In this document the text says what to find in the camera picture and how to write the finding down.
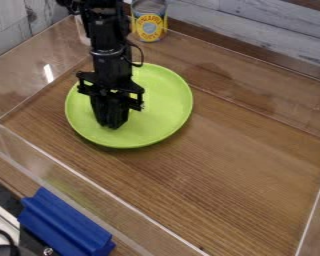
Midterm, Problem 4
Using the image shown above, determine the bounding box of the clear acrylic corner bracket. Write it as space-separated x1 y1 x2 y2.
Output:
75 15 91 46

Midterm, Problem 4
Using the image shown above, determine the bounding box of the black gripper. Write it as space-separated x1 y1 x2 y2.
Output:
76 71 146 129

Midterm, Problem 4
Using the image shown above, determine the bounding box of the yellow pineapple can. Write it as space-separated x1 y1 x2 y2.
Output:
131 0 168 43

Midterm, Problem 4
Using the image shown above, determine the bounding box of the blue plastic clamp block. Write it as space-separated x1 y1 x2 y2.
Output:
19 187 116 256

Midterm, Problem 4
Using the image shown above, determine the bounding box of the black cable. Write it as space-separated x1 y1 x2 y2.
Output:
0 227 21 256

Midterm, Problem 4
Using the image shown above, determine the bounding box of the green round plate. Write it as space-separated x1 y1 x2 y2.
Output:
65 63 194 149

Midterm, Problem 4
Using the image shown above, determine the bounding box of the clear acrylic enclosure wall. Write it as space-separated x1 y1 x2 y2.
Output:
0 124 210 256

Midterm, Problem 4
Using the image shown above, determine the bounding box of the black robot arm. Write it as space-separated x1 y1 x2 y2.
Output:
56 0 146 129

